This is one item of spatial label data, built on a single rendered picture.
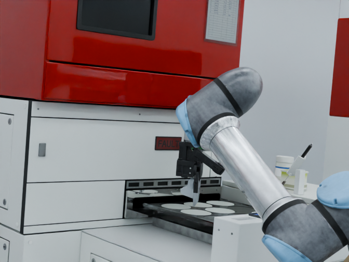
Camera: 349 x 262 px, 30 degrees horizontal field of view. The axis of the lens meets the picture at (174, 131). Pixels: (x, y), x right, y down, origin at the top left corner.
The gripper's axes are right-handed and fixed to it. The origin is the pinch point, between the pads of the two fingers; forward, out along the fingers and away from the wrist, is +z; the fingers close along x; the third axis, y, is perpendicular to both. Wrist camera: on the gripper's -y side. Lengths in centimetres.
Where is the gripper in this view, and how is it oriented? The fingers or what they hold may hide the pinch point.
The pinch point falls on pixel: (196, 202)
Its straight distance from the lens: 217.9
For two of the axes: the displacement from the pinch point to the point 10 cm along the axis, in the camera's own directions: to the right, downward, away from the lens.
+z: -0.8, 10.0, 0.5
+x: -1.5, 0.4, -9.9
